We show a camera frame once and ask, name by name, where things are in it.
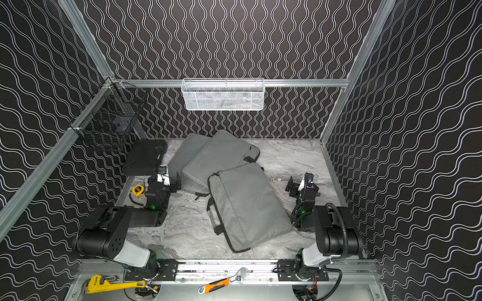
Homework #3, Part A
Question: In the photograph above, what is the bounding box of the grey laptop bag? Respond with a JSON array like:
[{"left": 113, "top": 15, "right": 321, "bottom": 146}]
[
  {"left": 207, "top": 163, "right": 292, "bottom": 253},
  {"left": 168, "top": 133, "right": 211, "bottom": 184},
  {"left": 182, "top": 130, "right": 261, "bottom": 196}
]

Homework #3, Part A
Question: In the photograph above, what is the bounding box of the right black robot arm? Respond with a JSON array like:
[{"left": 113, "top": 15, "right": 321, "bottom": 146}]
[{"left": 285, "top": 173, "right": 363, "bottom": 281}]

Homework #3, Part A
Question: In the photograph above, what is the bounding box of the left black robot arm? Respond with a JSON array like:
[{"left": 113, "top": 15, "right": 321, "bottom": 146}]
[{"left": 74, "top": 174, "right": 182, "bottom": 276}]

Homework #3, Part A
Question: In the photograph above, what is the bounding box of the yellow tape measure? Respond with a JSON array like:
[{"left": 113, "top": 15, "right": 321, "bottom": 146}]
[{"left": 131, "top": 185, "right": 145, "bottom": 198}]

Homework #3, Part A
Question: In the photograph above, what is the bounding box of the black plastic tool case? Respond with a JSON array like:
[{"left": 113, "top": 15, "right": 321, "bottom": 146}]
[{"left": 122, "top": 139, "right": 168, "bottom": 176}]

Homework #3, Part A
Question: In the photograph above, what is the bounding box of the orange adjustable wrench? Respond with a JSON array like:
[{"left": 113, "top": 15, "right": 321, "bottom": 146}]
[{"left": 198, "top": 267, "right": 250, "bottom": 295}]

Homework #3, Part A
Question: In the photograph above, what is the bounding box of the yellow pipe wrench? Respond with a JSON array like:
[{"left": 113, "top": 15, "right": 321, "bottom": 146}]
[{"left": 84, "top": 275, "right": 147, "bottom": 294}]

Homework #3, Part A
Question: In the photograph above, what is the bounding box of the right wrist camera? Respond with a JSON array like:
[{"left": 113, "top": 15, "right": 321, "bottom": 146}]
[{"left": 298, "top": 173, "right": 314, "bottom": 197}]

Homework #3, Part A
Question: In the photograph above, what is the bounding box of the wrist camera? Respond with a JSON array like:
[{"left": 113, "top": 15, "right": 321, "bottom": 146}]
[
  {"left": 157, "top": 166, "right": 170, "bottom": 186},
  {"left": 298, "top": 173, "right": 314, "bottom": 197}
]

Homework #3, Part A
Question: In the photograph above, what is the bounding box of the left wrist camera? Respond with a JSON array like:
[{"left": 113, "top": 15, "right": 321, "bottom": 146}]
[{"left": 157, "top": 166, "right": 170, "bottom": 186}]

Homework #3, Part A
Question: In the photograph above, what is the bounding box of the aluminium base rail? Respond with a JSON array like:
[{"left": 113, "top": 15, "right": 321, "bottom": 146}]
[{"left": 124, "top": 258, "right": 377, "bottom": 285}]

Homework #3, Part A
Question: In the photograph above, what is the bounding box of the black wire basket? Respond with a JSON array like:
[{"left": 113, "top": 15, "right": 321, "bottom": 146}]
[{"left": 72, "top": 77, "right": 148, "bottom": 153}]

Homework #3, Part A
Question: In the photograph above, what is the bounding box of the white wire mesh basket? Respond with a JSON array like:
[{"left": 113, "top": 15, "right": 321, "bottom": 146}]
[{"left": 181, "top": 78, "right": 266, "bottom": 111}]

